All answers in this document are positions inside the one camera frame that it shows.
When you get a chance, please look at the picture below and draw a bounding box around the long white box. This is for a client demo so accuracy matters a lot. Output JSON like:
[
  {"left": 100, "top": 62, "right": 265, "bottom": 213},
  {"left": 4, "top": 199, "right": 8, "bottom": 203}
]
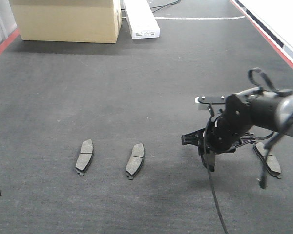
[{"left": 123, "top": 0, "right": 160, "bottom": 39}]

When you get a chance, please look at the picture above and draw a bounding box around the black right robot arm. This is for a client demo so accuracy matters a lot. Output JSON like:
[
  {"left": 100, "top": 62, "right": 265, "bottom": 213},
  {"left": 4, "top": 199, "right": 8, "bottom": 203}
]
[{"left": 203, "top": 88, "right": 293, "bottom": 154}]

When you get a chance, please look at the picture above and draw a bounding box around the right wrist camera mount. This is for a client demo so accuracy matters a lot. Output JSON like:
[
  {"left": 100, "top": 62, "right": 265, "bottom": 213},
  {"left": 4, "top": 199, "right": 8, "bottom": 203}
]
[{"left": 195, "top": 96, "right": 226, "bottom": 110}]

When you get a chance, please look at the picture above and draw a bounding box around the grey brake pad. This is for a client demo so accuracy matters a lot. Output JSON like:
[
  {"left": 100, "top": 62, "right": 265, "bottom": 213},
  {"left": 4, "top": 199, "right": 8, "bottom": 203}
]
[
  {"left": 201, "top": 151, "right": 216, "bottom": 172},
  {"left": 126, "top": 143, "right": 145, "bottom": 180},
  {"left": 253, "top": 142, "right": 281, "bottom": 179},
  {"left": 75, "top": 139, "right": 94, "bottom": 176}
]

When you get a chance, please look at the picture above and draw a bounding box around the cardboard box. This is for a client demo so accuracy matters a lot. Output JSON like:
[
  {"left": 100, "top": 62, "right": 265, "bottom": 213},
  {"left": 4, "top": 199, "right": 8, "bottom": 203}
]
[{"left": 9, "top": 0, "right": 122, "bottom": 44}]

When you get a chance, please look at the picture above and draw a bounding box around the white cable strip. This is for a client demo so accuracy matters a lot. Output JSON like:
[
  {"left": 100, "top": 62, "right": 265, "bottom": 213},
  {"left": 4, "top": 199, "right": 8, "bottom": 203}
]
[{"left": 155, "top": 16, "right": 245, "bottom": 20}]

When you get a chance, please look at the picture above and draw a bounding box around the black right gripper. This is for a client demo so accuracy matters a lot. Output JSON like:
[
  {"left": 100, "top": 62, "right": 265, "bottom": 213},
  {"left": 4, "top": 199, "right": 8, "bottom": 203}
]
[{"left": 181, "top": 108, "right": 255, "bottom": 155}]

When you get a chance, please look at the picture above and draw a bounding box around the black cable bundle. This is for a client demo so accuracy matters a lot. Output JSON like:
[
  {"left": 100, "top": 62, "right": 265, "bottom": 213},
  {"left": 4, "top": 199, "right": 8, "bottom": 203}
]
[{"left": 148, "top": 0, "right": 181, "bottom": 13}]

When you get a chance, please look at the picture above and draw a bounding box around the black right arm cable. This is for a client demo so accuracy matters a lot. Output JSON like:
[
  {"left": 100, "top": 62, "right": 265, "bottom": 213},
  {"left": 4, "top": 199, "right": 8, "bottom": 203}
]
[{"left": 202, "top": 102, "right": 229, "bottom": 234}]

